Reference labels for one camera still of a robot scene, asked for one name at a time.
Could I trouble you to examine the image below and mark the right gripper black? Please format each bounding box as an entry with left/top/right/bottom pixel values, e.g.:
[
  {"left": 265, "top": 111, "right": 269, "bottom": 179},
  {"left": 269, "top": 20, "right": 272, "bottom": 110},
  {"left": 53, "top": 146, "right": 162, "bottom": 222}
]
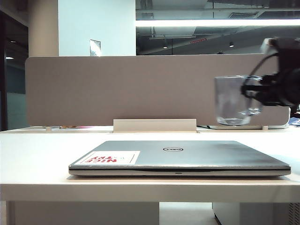
[{"left": 241, "top": 38, "right": 300, "bottom": 107}]

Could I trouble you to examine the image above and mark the clear glass water cup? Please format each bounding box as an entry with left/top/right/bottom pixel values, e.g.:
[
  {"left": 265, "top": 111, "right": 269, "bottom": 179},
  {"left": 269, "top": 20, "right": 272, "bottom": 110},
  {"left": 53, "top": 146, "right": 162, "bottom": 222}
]
[{"left": 214, "top": 75, "right": 264, "bottom": 126}]

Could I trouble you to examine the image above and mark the silver Dell laptop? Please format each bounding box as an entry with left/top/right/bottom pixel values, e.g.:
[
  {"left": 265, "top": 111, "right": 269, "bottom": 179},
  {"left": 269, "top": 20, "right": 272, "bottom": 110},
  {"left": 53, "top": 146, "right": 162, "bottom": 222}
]
[{"left": 68, "top": 140, "right": 292, "bottom": 177}]

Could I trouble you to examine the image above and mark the red white laptop sticker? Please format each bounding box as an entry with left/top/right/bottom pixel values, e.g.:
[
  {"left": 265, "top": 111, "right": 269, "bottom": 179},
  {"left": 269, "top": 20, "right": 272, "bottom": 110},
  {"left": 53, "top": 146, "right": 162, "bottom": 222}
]
[{"left": 76, "top": 151, "right": 141, "bottom": 165}]

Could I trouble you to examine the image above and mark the grey fabric desk divider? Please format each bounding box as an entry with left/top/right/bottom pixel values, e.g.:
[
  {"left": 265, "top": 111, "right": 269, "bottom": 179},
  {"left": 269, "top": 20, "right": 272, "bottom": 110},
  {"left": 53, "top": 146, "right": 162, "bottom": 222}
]
[{"left": 25, "top": 55, "right": 291, "bottom": 128}]

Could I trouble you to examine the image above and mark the white desk modesty panel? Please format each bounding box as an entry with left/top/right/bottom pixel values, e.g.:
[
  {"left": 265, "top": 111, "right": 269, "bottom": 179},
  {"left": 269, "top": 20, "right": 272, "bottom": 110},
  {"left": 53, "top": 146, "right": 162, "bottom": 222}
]
[{"left": 14, "top": 202, "right": 161, "bottom": 225}]

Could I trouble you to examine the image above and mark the dark glass door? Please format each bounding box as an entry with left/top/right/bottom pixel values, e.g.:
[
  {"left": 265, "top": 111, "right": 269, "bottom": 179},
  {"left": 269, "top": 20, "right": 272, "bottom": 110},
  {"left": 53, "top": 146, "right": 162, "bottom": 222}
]
[{"left": 0, "top": 11, "right": 29, "bottom": 132}]

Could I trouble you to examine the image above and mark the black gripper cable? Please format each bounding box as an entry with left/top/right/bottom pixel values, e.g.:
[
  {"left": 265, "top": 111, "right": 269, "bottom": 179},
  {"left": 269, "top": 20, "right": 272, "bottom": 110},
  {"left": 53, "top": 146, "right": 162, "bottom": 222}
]
[{"left": 242, "top": 53, "right": 280, "bottom": 100}]

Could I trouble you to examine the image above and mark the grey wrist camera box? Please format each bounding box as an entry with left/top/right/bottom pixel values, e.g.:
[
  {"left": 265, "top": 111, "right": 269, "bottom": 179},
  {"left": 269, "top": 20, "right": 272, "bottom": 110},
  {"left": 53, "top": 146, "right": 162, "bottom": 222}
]
[{"left": 261, "top": 37, "right": 281, "bottom": 51}]

